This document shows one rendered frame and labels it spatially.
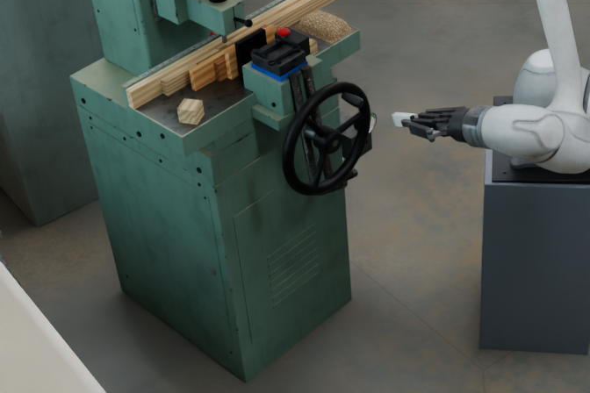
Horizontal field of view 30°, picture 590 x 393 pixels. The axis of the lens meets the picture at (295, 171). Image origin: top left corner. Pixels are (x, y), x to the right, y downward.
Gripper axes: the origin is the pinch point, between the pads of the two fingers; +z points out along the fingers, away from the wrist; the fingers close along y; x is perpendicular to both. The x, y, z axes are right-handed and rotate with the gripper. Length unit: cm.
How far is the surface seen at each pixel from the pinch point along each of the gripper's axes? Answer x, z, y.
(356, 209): 63, 90, -45
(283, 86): -14.4, 21.5, 13.7
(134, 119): -16, 50, 37
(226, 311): 46, 57, 31
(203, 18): -31, 46, 12
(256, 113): -8.1, 31.7, 16.5
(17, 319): -59, -105, 130
